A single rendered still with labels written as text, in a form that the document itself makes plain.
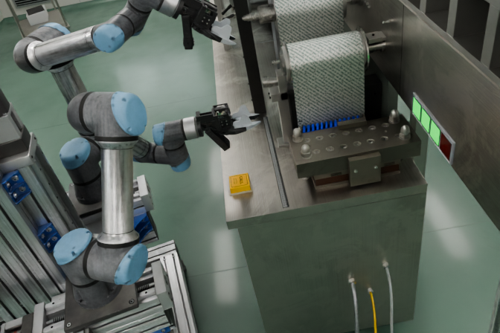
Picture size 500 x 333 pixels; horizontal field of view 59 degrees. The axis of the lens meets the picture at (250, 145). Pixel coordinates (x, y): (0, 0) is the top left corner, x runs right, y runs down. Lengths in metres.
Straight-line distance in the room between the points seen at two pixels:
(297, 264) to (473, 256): 1.13
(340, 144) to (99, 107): 0.75
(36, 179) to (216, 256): 1.33
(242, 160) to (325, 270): 0.51
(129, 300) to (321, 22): 1.13
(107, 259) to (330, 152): 0.74
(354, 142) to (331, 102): 0.17
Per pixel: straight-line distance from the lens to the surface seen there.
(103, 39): 1.33
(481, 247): 2.57
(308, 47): 1.46
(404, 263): 1.80
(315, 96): 1.51
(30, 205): 1.54
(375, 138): 1.49
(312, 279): 1.75
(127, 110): 1.20
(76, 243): 1.38
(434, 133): 1.27
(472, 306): 2.36
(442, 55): 1.16
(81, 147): 1.76
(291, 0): 1.63
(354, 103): 1.56
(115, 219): 1.28
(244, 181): 1.54
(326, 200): 1.46
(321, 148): 1.46
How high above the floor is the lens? 1.94
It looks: 37 degrees down
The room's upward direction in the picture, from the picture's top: 12 degrees counter-clockwise
